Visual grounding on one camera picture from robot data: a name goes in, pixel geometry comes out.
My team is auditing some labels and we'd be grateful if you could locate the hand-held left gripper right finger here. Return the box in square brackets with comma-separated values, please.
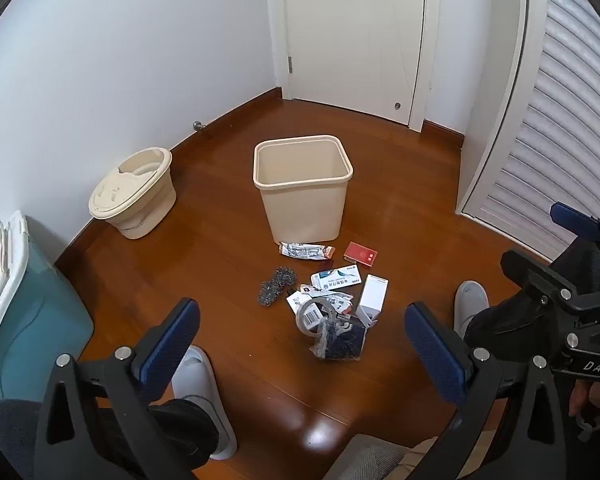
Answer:
[404, 301, 568, 480]

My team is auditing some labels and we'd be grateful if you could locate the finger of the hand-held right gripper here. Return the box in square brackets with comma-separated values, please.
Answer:
[501, 249, 598, 313]
[551, 202, 600, 261]

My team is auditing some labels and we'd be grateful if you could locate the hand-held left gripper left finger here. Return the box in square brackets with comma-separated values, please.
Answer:
[32, 297, 203, 480]

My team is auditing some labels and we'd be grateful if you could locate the white carton box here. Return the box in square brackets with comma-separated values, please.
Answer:
[355, 274, 389, 327]

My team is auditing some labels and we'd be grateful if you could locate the dark mesh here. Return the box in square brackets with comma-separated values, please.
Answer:
[308, 317, 369, 362]

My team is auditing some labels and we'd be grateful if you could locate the printed white wrapper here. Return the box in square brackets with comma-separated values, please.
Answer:
[286, 284, 355, 312]

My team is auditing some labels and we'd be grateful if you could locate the grey steel wool scrubber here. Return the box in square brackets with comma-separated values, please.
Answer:
[256, 266, 299, 306]

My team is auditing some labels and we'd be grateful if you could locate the red small box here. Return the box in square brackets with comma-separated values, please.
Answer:
[343, 241, 379, 267]

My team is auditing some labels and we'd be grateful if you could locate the blue and white medicine box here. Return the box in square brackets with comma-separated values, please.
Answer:
[310, 265, 363, 292]

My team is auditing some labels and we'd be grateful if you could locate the tape roll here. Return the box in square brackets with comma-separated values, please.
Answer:
[295, 299, 342, 339]

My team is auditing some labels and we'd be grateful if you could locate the silver snack wrapper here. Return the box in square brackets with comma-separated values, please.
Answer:
[278, 241, 336, 261]

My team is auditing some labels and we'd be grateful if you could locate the beige plastic trash bin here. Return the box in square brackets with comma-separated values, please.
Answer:
[252, 135, 354, 243]

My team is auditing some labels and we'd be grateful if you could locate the person's right hand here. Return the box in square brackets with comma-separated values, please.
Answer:
[567, 379, 600, 426]

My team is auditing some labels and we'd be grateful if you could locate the white left slipper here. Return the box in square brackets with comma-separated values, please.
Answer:
[171, 345, 238, 461]

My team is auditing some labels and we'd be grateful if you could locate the white slipper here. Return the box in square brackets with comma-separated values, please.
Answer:
[171, 345, 238, 461]
[453, 281, 491, 339]

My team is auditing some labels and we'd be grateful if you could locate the person's right leg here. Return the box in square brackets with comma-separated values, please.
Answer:
[462, 237, 600, 356]

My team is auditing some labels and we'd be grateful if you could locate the white right slipper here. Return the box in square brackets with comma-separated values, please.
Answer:
[453, 281, 491, 339]

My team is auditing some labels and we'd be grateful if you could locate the white louvered closet door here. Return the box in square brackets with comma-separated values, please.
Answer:
[455, 0, 600, 261]

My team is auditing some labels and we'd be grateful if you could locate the grey fabric cushion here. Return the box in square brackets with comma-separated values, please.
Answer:
[324, 432, 433, 480]

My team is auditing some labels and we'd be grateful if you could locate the teal storage box white lid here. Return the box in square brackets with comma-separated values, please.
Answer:
[0, 210, 95, 406]

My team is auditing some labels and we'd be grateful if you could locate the beige lidded bucket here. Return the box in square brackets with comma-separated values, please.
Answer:
[88, 147, 177, 239]

